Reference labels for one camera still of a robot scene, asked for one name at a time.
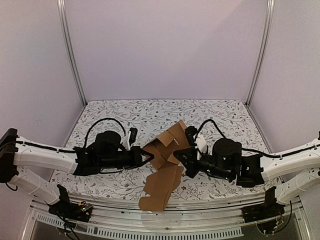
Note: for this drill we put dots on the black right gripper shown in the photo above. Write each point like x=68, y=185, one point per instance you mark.
x=189, y=162

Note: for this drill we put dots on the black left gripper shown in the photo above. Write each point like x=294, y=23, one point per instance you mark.
x=136, y=160

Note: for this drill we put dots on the brown cardboard box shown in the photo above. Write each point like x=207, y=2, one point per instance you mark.
x=167, y=177

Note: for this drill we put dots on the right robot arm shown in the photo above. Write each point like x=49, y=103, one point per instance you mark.
x=227, y=162

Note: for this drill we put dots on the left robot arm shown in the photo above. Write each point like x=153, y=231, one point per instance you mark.
x=109, y=153

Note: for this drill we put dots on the floral patterned table mat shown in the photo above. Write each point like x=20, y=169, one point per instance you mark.
x=152, y=117

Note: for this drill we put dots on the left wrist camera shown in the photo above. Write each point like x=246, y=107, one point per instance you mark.
x=130, y=138

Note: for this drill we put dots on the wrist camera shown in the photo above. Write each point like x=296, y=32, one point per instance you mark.
x=197, y=141
x=130, y=138

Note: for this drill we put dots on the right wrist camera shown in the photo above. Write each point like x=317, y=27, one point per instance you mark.
x=197, y=141

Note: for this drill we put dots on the aluminium front rail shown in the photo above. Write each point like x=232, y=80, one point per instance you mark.
x=120, y=219

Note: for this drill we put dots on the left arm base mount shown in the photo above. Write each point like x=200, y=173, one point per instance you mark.
x=65, y=209

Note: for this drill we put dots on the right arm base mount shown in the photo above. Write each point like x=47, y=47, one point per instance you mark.
x=268, y=209

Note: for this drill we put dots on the left aluminium frame post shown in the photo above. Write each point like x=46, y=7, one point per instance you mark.
x=61, y=6

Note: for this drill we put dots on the aluminium frame post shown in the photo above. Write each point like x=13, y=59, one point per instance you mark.
x=270, y=5
x=61, y=6

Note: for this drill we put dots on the right aluminium frame post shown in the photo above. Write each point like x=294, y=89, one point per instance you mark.
x=270, y=5

